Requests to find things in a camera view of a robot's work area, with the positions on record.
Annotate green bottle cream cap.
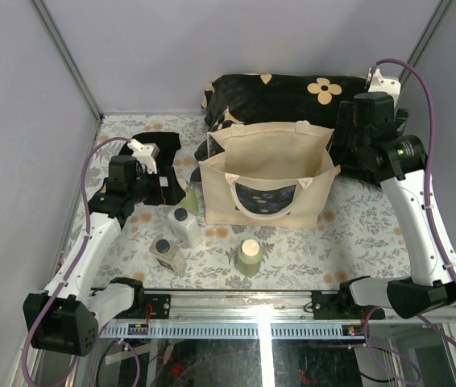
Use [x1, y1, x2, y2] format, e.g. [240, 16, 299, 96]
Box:
[235, 239, 263, 277]

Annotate clear beige bottle black cap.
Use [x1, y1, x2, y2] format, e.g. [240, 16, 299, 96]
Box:
[149, 237, 187, 277]

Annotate black floral plush pillow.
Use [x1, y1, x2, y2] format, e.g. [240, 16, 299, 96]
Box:
[202, 74, 379, 186]

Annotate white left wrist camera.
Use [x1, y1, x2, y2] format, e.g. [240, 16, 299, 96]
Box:
[127, 139, 160, 174]

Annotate beige canvas tote bag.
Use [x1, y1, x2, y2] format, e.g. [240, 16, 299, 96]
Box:
[199, 121, 340, 228]

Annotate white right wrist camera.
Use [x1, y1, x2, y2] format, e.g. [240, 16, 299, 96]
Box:
[366, 67, 401, 100]

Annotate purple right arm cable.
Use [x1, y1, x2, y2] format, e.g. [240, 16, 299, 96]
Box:
[363, 58, 456, 384]

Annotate floral table cloth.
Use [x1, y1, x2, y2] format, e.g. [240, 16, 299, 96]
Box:
[60, 114, 414, 290]

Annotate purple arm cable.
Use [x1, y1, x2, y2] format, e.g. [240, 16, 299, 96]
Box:
[363, 58, 456, 384]
[19, 136, 140, 387]

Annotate green liquid bottle black cap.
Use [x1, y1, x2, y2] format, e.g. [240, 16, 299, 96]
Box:
[178, 179, 199, 216]

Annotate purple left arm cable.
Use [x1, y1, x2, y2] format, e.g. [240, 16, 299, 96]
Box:
[19, 136, 140, 387]

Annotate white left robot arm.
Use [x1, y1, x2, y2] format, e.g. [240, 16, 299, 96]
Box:
[23, 155, 184, 356]

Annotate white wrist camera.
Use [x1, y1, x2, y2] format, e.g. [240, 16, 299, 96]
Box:
[127, 139, 160, 174]
[366, 67, 401, 100]

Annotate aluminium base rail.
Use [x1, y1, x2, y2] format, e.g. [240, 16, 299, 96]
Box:
[30, 288, 456, 339]

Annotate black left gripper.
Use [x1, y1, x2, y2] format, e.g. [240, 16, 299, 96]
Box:
[130, 166, 187, 206]

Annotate white bottle black cap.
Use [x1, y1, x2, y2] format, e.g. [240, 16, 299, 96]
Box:
[168, 206, 201, 248]

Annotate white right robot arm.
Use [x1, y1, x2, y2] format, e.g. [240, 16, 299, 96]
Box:
[334, 92, 456, 318]

